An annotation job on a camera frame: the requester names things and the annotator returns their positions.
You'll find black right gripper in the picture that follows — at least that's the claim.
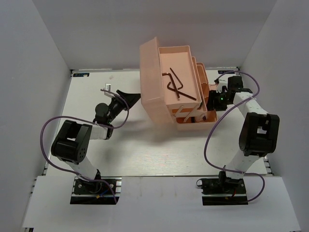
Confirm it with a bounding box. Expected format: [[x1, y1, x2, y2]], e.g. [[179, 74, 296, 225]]
[[204, 89, 231, 111]]

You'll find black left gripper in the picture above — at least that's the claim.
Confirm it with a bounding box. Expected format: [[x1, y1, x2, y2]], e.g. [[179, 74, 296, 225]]
[[107, 90, 143, 123]]

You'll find small brown hex key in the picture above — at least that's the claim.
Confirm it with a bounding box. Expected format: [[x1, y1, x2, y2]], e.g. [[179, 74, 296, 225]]
[[167, 82, 197, 101]]

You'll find large brown hex key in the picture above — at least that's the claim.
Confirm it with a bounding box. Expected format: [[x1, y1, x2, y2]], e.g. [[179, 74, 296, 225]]
[[162, 72, 180, 100]]

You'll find pink plastic toolbox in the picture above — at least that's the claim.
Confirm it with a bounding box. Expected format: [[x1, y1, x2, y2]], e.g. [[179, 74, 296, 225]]
[[140, 38, 218, 131]]

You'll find thin dark hex key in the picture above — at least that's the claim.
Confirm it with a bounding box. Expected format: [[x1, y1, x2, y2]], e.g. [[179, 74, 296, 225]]
[[169, 68, 183, 90]]

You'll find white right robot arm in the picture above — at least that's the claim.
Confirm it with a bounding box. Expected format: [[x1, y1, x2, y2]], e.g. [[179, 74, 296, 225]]
[[207, 75, 280, 193]]

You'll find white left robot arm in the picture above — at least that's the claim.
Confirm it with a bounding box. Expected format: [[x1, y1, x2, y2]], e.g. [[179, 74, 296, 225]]
[[51, 90, 141, 193]]

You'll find white front cover panel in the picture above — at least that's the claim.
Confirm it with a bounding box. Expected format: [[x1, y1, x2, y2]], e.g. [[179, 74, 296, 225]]
[[23, 176, 300, 232]]

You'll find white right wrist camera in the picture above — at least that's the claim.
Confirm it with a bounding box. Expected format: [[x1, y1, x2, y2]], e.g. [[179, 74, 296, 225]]
[[214, 78, 228, 93]]

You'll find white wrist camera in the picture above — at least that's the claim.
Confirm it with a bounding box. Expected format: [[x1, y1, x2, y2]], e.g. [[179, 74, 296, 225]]
[[214, 78, 228, 93], [100, 83, 114, 98]]

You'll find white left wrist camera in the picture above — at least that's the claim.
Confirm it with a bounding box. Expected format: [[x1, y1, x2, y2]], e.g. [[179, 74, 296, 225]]
[[100, 83, 114, 98]]

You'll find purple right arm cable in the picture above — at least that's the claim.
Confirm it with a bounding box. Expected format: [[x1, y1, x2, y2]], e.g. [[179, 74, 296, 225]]
[[204, 71, 267, 203]]

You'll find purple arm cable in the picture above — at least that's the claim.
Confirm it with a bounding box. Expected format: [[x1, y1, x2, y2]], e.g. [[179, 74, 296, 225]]
[[204, 71, 267, 203], [40, 106, 128, 204]]

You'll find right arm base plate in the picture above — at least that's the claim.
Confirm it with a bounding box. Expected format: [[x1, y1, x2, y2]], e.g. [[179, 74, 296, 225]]
[[196, 178, 248, 206]]

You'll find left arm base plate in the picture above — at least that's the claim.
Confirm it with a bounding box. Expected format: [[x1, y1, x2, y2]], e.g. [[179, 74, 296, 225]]
[[70, 177, 122, 205]]

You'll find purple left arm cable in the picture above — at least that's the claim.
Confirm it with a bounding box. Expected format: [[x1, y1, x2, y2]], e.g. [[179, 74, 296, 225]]
[[40, 106, 128, 204]]

